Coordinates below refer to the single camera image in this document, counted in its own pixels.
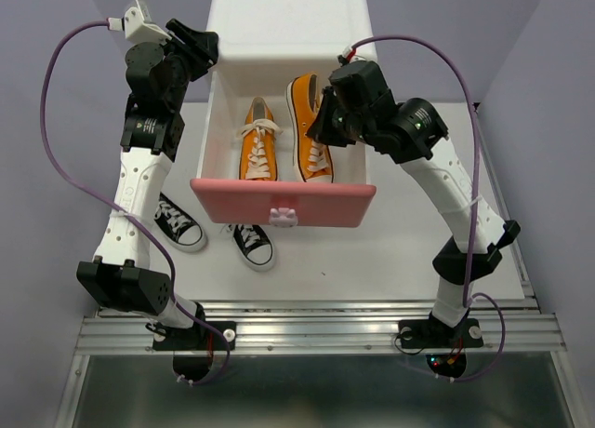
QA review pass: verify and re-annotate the orange canvas sneaker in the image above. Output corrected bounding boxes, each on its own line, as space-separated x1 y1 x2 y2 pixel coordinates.
285 73 334 183
237 97 283 181

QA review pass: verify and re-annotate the dark pink drawer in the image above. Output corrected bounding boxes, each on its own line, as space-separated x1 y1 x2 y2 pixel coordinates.
191 74 376 227

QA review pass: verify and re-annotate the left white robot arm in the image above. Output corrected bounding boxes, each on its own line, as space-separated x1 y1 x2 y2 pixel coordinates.
76 19 218 348

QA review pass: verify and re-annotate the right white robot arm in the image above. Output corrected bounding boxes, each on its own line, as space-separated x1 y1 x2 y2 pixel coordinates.
308 60 520 349

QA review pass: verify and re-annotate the white shoe cabinet body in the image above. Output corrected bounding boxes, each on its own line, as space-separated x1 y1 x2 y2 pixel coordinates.
206 0 371 136

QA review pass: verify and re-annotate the right black canvas sneaker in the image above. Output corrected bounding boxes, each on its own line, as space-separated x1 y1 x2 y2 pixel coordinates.
219 223 276 273

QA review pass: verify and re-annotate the black canvas sneaker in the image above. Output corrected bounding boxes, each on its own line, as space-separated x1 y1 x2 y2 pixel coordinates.
154 193 207 253
219 223 276 273

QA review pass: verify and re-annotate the left black canvas sneaker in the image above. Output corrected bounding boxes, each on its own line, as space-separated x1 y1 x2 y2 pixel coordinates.
154 193 207 253

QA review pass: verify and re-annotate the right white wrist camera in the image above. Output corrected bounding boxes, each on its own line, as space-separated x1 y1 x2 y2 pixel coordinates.
337 47 357 66

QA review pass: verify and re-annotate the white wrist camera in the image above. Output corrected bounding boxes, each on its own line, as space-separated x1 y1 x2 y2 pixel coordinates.
337 47 357 66
107 0 171 45

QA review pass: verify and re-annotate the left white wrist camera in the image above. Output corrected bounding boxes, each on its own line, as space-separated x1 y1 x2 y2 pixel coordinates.
107 0 171 45

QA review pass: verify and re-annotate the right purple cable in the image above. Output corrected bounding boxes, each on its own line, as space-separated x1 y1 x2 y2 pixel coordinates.
338 34 507 384

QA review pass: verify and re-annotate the purple cable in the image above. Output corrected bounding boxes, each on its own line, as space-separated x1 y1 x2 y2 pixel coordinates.
338 34 507 384
40 20 231 387

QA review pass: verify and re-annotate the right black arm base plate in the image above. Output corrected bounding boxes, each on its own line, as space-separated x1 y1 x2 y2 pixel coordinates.
396 318 484 350

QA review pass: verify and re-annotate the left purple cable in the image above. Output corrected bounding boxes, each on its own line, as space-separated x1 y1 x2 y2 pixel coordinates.
40 20 231 387

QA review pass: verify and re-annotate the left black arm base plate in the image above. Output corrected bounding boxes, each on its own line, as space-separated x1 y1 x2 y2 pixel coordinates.
145 323 226 352

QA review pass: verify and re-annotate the aluminium mounting rail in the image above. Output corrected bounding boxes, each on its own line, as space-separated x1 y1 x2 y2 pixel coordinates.
75 298 566 355

